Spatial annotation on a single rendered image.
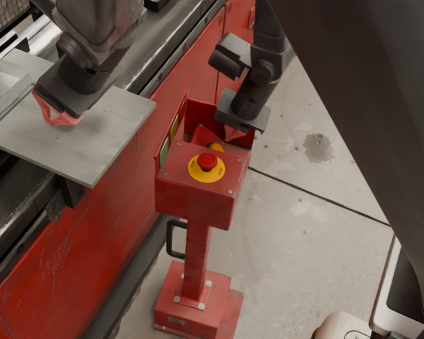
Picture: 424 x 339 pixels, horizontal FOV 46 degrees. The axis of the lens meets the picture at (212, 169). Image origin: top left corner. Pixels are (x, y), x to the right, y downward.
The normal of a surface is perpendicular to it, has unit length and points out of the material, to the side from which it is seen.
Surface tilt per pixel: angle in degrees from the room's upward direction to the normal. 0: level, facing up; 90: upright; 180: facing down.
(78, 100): 29
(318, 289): 0
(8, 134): 0
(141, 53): 0
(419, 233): 114
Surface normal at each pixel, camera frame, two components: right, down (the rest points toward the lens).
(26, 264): 0.91, 0.37
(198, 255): -0.26, 0.74
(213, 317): 0.09, -0.63
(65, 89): 0.52, -0.37
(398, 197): -0.71, 0.70
